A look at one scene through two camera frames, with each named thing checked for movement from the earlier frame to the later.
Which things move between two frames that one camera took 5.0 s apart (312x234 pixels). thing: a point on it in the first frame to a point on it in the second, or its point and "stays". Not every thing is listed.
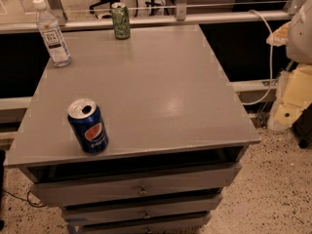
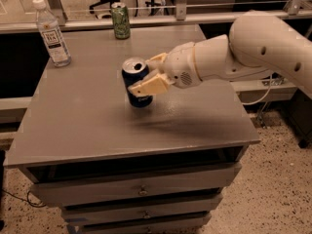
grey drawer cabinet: [176, 132] stays
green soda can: [121, 20] stays
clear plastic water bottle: [53, 34] stays
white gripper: [301, 38] to [179, 64]
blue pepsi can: [89, 125] to [134, 69]
